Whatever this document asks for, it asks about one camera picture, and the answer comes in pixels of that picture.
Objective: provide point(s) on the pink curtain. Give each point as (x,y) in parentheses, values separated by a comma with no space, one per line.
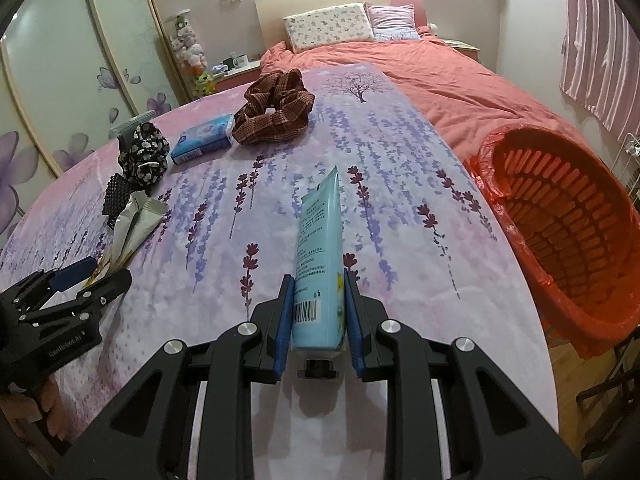
(600,50)

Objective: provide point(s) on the small white plush toy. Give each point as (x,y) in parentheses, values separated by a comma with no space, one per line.
(433,27)

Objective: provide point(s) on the white floral pillow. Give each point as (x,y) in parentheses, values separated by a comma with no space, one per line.
(330,27)

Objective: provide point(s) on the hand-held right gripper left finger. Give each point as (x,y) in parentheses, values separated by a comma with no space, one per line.
(285,330)

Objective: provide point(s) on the grey foil packet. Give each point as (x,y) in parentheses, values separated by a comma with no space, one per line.
(125,127)

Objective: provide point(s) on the blue tissue packet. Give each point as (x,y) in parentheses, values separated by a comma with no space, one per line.
(200,137)

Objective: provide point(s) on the white mug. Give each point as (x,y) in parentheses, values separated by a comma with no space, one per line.
(242,59)

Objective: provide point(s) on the floral sliding door wardrobe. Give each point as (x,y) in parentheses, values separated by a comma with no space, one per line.
(60,60)

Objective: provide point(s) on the green plush toy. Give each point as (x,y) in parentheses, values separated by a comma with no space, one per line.
(204,84)

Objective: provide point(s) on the pink nightstand with mugs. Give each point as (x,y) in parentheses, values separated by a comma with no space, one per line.
(240,77)

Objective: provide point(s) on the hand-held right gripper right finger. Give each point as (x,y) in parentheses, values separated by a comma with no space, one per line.
(352,330)

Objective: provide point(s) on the light blue tube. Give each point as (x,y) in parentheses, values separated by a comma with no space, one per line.
(317,240)

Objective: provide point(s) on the hanging plush toys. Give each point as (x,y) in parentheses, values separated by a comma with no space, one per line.
(187,42)

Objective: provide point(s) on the bed with coral duvet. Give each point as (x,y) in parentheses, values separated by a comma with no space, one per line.
(440,80)

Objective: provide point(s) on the dark green mug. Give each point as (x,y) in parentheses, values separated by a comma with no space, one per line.
(229,62)

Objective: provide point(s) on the brown plaid scrunchie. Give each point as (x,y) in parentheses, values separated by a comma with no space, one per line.
(272,110)

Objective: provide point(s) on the silver gold foil wrapper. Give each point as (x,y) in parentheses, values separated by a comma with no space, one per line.
(137,225)

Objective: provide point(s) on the orange laundry basket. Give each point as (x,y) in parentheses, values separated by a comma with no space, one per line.
(565,230)

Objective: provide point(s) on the black dotted hair clip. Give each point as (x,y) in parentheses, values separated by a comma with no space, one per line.
(117,195)

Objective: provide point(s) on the black floral scrunchie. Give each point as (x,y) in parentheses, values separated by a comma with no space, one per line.
(142,152)

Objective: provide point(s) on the pink striped pillow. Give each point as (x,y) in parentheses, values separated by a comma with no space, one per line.
(392,22)

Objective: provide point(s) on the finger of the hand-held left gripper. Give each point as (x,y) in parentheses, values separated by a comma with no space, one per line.
(75,272)
(107,287)

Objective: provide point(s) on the person's left hand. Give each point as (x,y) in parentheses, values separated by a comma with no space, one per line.
(50,410)

